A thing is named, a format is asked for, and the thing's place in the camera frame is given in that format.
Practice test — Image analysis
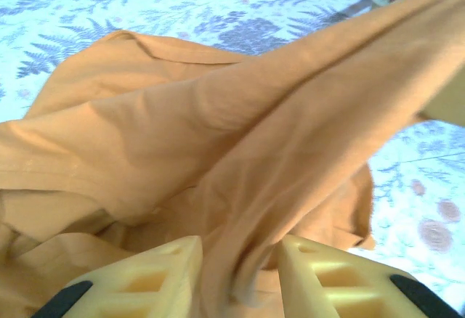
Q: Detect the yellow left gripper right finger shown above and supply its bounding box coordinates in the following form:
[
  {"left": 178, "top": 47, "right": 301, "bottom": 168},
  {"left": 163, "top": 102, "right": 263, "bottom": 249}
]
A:
[{"left": 277, "top": 234, "right": 462, "bottom": 318}]

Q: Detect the orange t-shirt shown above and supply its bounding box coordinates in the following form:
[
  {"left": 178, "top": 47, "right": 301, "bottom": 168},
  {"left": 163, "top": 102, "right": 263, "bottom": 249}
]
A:
[{"left": 0, "top": 0, "right": 465, "bottom": 318}]

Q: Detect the floral table cover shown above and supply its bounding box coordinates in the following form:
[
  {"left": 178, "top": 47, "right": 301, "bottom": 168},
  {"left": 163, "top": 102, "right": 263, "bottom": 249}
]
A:
[{"left": 0, "top": 0, "right": 465, "bottom": 297}]

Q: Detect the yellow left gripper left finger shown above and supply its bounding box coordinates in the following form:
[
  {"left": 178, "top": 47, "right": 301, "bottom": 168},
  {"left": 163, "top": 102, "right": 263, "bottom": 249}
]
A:
[{"left": 35, "top": 235, "right": 203, "bottom": 318}]

